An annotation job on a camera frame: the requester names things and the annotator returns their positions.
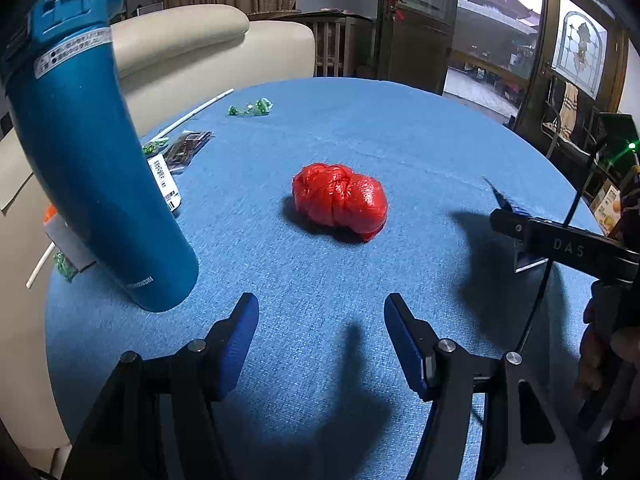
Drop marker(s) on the orange white carton box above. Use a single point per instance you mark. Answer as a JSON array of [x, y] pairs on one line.
[[74, 250]]

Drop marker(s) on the green candy wrapper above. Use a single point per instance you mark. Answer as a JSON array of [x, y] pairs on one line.
[[261, 107]]

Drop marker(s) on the green wrapper near box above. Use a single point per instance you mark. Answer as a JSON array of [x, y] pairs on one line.
[[64, 266]]

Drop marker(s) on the brown glass panel door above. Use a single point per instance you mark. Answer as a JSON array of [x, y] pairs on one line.
[[414, 41]]

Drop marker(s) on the white plastic straw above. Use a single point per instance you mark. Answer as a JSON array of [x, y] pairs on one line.
[[159, 136]]

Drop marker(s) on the blue foil medicine box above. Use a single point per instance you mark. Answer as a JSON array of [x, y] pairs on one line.
[[509, 219]]

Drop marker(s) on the red knotted plastic bag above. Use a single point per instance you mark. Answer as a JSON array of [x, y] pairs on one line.
[[338, 197]]

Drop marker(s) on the blue water bottle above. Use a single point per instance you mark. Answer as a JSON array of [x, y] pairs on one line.
[[73, 123]]

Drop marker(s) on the blue round tablecloth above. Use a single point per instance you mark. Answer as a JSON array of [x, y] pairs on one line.
[[321, 394]]

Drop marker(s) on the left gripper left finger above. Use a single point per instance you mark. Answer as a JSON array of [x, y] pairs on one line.
[[122, 435]]

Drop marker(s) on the dark snack wrapper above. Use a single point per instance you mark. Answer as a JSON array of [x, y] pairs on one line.
[[180, 154]]

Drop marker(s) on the person right hand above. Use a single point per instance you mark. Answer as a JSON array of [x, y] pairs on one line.
[[624, 343]]

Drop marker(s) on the metal frame chair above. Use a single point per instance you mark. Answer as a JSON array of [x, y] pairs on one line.
[[568, 120]]

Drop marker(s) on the wooden crib railing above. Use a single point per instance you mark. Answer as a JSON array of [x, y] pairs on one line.
[[344, 42]]

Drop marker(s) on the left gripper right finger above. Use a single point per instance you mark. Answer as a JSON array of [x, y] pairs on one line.
[[522, 438]]

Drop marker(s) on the yellow cardboard box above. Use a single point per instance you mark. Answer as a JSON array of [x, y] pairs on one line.
[[606, 208]]

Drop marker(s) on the cream leather sofa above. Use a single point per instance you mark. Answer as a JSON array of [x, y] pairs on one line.
[[167, 61]]

